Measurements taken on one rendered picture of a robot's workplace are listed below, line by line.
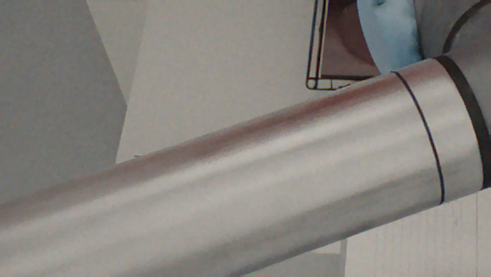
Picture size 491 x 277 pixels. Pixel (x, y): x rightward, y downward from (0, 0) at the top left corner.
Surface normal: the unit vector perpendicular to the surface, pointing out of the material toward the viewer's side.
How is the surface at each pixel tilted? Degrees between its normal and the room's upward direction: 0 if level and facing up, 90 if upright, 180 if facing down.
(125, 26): 90
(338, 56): 0
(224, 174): 6
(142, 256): 46
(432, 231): 0
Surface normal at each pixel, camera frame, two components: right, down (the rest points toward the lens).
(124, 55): -0.10, 0.84
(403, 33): 0.15, 0.22
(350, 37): -0.07, -0.54
